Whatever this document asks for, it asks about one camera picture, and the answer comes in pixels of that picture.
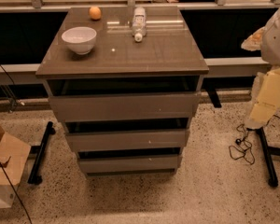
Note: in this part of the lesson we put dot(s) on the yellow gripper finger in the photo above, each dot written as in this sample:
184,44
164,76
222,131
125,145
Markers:
254,41

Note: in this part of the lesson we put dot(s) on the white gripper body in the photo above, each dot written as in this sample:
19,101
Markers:
276,42

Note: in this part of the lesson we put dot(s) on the grey bottom drawer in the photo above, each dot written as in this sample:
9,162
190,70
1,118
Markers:
129,160

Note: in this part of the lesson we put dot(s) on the grey drawer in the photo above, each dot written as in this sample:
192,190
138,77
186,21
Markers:
129,160
85,100
127,134

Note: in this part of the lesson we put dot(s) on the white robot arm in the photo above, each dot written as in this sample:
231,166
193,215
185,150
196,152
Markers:
270,48

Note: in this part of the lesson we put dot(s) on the grey drawer cabinet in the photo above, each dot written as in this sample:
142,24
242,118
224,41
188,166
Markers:
167,50

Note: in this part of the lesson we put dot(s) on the grey top drawer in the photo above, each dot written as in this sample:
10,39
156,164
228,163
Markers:
85,100

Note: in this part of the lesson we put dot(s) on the grey middle drawer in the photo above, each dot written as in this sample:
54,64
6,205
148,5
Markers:
127,134

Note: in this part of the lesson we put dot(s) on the black right stand leg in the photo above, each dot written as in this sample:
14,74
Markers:
268,152

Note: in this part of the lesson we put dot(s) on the black stand leg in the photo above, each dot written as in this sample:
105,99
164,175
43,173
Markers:
39,151
268,152

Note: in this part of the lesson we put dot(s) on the clear plastic bottle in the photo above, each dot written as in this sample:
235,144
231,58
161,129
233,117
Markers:
139,25

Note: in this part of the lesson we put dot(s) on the orange fruit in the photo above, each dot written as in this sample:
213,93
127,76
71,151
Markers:
95,13

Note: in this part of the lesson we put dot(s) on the white ceramic bowl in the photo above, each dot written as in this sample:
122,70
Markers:
80,40

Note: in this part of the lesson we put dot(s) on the black left stand leg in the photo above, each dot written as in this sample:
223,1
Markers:
39,151

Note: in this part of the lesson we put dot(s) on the white box under cardboard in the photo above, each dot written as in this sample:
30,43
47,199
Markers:
7,196

